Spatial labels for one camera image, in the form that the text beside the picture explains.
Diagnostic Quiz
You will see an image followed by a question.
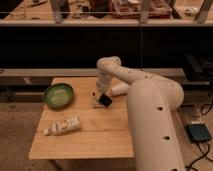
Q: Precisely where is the black cable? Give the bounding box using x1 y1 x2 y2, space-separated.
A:
184 103 213 171

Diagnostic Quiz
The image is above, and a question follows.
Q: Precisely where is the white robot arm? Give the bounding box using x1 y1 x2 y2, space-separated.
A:
96 56 185 171

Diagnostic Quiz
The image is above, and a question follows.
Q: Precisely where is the white plastic bottle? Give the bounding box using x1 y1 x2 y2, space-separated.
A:
43 117 81 136

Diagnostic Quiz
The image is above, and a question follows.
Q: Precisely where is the white paper cup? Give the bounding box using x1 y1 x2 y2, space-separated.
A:
111 82 129 96

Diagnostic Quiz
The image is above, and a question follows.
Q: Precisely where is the green bowl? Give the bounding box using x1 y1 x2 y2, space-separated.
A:
43 83 74 109

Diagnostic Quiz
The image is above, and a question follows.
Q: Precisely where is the blue foot pedal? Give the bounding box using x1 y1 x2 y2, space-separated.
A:
185 124 212 143

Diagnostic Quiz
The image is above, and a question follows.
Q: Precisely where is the wooden table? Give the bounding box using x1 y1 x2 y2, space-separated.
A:
29 77 134 160

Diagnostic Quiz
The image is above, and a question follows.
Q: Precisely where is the white sponge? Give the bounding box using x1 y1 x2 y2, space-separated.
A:
92 97 105 108

